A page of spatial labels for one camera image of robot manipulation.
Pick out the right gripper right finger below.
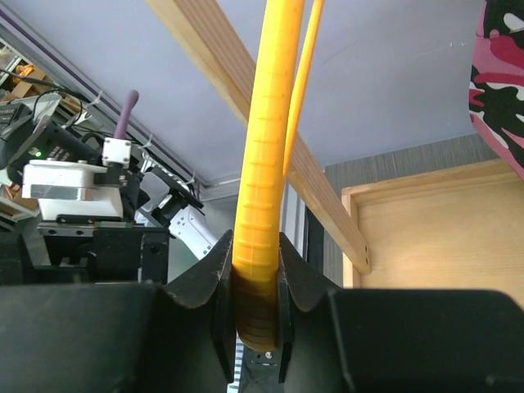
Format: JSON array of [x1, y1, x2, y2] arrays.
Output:
[[279, 237, 523, 392]]

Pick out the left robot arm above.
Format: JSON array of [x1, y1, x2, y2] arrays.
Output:
[[1, 160, 217, 286]]

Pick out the pink camouflage trousers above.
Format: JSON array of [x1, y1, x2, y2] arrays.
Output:
[[468, 0, 523, 177]]

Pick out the wooden clothes rack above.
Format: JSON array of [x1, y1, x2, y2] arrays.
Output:
[[142, 1, 523, 294]]

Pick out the orange plastic hanger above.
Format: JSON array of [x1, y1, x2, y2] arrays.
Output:
[[232, 1, 323, 351]]

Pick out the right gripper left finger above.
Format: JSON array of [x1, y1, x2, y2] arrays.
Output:
[[1, 232, 236, 392]]

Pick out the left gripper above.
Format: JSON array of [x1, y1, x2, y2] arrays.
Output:
[[1, 222, 170, 286]]

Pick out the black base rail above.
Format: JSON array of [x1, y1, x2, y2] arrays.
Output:
[[239, 347, 284, 393]]

